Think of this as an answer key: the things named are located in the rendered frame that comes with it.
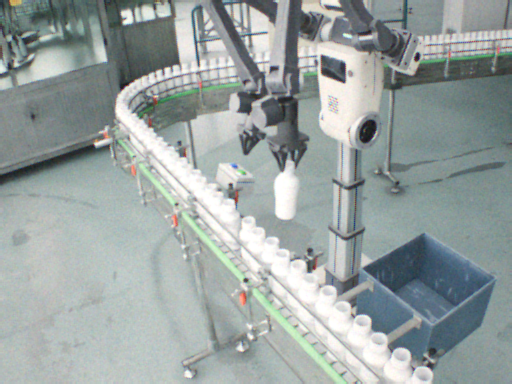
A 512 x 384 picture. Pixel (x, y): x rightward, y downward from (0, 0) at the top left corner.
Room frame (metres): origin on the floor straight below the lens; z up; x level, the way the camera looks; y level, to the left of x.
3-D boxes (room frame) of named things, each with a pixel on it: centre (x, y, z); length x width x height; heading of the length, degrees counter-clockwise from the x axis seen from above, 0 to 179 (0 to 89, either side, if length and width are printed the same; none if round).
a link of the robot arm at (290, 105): (1.11, -0.11, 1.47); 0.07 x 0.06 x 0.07; 127
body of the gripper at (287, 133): (1.12, -0.11, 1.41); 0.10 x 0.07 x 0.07; 117
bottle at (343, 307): (0.71, -0.18, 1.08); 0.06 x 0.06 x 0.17
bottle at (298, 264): (0.87, -0.10, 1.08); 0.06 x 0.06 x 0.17
